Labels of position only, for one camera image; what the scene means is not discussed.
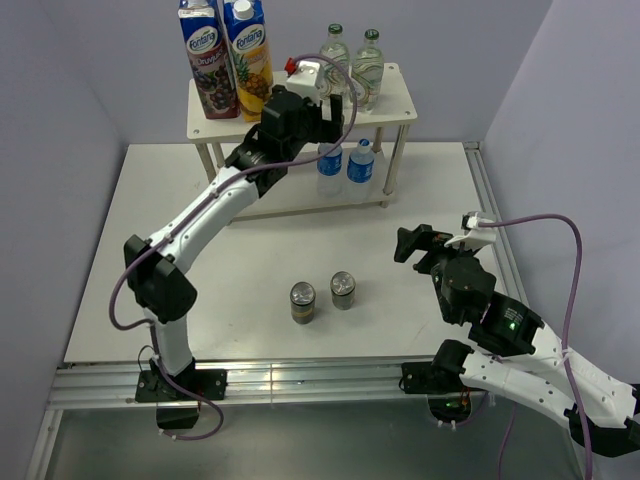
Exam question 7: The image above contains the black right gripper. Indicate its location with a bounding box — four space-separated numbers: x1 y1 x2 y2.
392 222 477 321

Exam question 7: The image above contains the Pocari Sweat bottle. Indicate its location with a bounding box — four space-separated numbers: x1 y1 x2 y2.
316 143 342 198
346 139 375 204

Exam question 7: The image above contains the Chang soda bottle front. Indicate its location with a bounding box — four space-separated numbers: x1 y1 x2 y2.
317 23 352 109

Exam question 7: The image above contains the chang soda bottle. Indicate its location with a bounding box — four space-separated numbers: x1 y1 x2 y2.
351 28 384 112
317 23 352 109

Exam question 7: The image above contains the dark can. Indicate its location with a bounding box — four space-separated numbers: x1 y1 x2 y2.
289 281 316 325
330 271 356 310

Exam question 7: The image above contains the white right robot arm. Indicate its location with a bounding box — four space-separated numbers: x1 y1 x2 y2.
394 224 639 458

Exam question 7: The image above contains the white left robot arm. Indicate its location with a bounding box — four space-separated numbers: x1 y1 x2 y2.
122 86 345 400

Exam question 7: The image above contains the beige two-tier shelf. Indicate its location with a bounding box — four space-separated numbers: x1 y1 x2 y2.
185 62 418 226

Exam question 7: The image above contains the pineapple juice carton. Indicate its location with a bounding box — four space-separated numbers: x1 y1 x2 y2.
223 0 273 123

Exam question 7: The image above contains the grape juice carton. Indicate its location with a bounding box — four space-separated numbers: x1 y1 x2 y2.
178 0 240 120

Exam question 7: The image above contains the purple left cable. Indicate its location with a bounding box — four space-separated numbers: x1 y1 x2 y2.
108 53 359 441

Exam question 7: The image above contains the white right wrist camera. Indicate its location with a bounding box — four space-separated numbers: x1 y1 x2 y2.
444 211 497 252

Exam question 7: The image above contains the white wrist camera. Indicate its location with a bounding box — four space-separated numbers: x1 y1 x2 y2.
285 58 323 105
444 211 497 252

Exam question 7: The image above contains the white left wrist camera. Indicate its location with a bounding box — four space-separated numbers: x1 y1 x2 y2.
285 58 323 105

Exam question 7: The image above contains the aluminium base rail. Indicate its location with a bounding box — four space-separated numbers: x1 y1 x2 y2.
45 355 433 411

